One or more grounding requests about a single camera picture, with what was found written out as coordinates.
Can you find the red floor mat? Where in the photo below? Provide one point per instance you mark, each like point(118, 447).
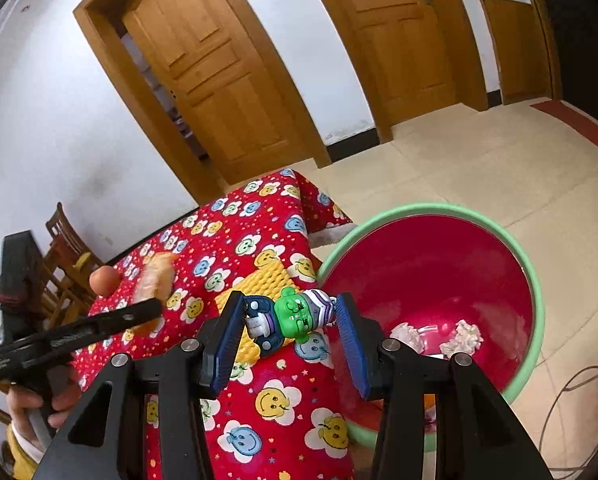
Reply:
point(574, 122)

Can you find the red green-rimmed plastic basin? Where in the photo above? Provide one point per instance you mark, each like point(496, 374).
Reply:
point(429, 260)

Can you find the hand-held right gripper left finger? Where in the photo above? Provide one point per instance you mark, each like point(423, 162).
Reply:
point(226, 345)

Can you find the yellow waffle cloth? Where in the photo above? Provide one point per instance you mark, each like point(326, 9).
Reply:
point(269, 277)

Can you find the closed wooden door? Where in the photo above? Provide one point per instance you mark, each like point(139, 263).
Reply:
point(399, 50)

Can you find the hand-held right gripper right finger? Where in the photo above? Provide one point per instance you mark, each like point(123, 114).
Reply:
point(351, 345)

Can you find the person's left hand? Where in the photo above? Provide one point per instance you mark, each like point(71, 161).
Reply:
point(66, 390)

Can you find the round orange fruit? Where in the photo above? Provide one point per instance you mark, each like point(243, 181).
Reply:
point(104, 281)

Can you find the small orange peel piece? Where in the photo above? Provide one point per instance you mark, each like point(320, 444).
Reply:
point(430, 402)

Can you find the white tissue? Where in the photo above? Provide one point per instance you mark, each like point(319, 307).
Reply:
point(406, 335)
point(463, 337)

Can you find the plain wooden panel door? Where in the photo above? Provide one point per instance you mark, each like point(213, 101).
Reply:
point(521, 55)

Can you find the open wooden door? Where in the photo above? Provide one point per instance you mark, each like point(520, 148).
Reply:
point(214, 60)

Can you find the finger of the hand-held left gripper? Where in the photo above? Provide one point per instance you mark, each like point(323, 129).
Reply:
point(114, 322)

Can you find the red smiley flower tablecloth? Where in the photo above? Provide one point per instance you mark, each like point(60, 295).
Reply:
point(274, 440)

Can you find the wooden door frame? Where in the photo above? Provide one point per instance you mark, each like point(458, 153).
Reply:
point(106, 60)
point(471, 60)

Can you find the green toy figure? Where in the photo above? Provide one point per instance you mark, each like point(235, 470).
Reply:
point(294, 312)

